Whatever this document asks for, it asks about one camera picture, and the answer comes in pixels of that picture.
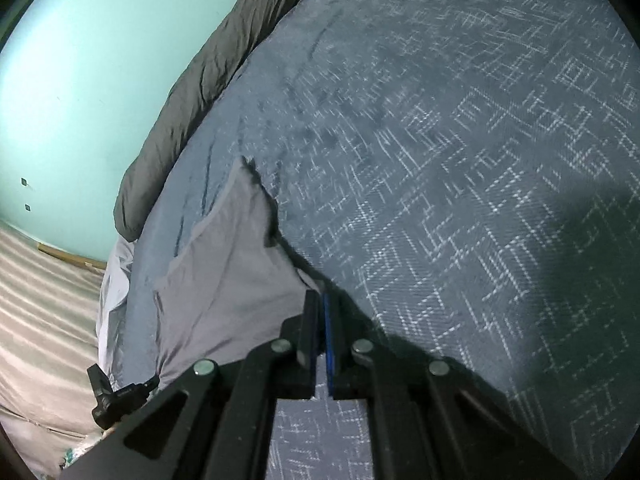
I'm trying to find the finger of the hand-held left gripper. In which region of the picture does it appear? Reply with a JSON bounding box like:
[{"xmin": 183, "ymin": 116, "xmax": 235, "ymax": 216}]
[{"xmin": 117, "ymin": 379, "xmax": 161, "ymax": 406}]

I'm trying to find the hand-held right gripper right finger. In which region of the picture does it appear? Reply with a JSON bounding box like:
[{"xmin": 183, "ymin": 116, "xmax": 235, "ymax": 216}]
[{"xmin": 322, "ymin": 292, "xmax": 581, "ymax": 480}]

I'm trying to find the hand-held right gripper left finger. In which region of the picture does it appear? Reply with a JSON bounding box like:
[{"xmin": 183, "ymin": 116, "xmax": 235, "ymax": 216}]
[{"xmin": 60, "ymin": 290, "xmax": 321, "ymax": 480}]

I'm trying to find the grey shirt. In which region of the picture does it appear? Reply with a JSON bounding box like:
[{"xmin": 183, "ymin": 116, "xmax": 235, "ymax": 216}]
[{"xmin": 152, "ymin": 156, "xmax": 321, "ymax": 391}]

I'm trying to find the white printed cloth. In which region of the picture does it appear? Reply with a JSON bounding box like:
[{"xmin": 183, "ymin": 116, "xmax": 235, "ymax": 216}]
[{"xmin": 0, "ymin": 402, "xmax": 108, "ymax": 476}]

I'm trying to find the white bed sheet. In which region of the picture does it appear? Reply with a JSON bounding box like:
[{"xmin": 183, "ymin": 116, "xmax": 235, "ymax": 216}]
[{"xmin": 96, "ymin": 237, "xmax": 138, "ymax": 376}]

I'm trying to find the wooden baseboard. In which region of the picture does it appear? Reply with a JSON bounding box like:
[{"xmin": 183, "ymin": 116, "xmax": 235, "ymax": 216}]
[{"xmin": 37, "ymin": 242, "xmax": 108, "ymax": 270}]

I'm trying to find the blue patterned blanket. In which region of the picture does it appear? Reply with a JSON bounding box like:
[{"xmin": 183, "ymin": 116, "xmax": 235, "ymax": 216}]
[{"xmin": 120, "ymin": 0, "xmax": 638, "ymax": 480}]

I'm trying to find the dark grey duvet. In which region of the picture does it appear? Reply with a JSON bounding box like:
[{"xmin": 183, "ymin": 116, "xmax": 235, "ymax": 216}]
[{"xmin": 114, "ymin": 0, "xmax": 351, "ymax": 242}]

